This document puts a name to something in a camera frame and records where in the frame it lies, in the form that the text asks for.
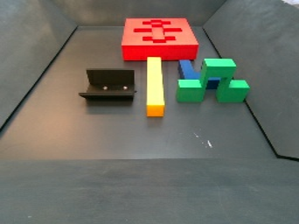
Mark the black angled fixture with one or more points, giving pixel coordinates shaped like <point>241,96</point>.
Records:
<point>110,84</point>

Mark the red slotted board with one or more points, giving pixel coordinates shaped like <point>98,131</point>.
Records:
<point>160,37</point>

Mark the yellow long bar block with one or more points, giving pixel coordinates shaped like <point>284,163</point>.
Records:
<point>156,88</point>

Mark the blue U-shaped block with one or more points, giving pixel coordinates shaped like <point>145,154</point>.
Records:
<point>189,74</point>

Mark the green stepped arch block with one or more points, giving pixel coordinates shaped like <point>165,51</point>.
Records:
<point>216,76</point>

